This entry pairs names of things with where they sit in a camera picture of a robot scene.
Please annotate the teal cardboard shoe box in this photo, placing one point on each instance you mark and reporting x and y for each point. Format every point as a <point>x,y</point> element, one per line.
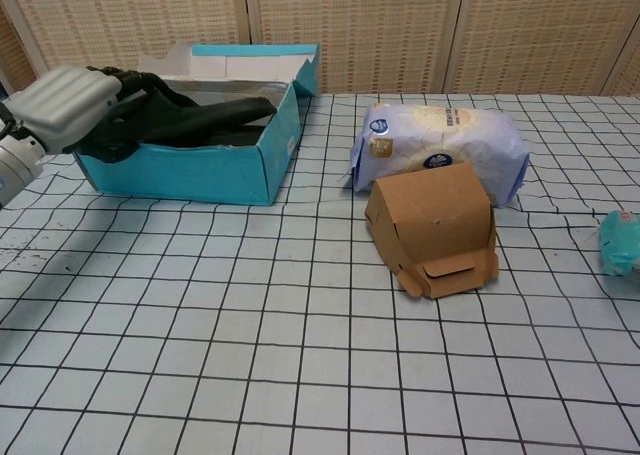
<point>200,175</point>

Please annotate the brown cardboard takeaway box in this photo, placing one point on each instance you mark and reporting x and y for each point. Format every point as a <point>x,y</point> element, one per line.
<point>430,225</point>

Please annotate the blue checkered tablecloth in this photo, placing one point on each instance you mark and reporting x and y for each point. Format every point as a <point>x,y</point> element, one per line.
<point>275,350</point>

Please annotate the blue white tissue pack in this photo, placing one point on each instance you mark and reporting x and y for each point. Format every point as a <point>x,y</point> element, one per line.
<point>450,135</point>

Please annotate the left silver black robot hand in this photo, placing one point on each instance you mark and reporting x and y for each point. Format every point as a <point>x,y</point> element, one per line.
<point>65,105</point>

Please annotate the black slipper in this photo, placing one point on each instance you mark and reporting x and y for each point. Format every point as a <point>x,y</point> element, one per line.
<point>245,136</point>
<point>200,117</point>

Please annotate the teal plastic snack bag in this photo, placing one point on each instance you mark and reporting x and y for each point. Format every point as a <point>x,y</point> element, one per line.
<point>620,245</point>

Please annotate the woven bamboo folding screen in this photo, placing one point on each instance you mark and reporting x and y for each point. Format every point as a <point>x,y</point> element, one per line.
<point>400,30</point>

